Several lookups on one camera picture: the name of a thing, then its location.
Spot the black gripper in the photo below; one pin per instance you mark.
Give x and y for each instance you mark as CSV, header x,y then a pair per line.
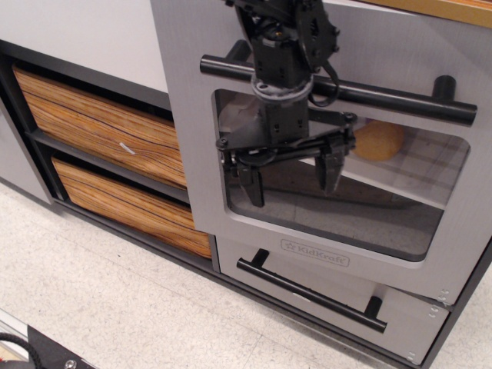
x,y
285,128

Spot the grey toy oven door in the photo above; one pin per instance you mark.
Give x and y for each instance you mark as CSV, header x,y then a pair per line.
x,y
408,69

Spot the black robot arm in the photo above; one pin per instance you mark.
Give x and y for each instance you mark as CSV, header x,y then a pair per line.
x,y
291,42

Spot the grey oven rack shelf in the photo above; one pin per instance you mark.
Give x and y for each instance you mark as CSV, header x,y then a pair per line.
x,y
425,170

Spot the toy chicken drumstick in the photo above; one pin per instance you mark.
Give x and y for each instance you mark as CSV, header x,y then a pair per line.
x,y
378,141

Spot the lower wood-pattern storage bin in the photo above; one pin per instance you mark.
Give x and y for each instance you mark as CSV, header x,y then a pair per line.
x,y
168,221

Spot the wood-pattern storage bin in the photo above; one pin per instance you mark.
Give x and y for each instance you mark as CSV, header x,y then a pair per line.
x,y
138,141
168,221

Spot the grey toy kitchen cabinet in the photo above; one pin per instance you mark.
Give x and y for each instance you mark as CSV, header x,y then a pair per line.
x,y
154,255

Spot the grey bottom drawer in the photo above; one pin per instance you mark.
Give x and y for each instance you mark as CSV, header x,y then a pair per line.
x,y
303,277

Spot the upper wood-pattern storage bin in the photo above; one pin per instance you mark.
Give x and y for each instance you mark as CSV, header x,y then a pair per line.
x,y
138,141

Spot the black drawer handle bar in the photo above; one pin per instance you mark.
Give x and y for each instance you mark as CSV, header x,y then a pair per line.
x,y
368,317

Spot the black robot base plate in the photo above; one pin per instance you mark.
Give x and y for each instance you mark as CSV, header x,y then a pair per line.
x,y
54,355

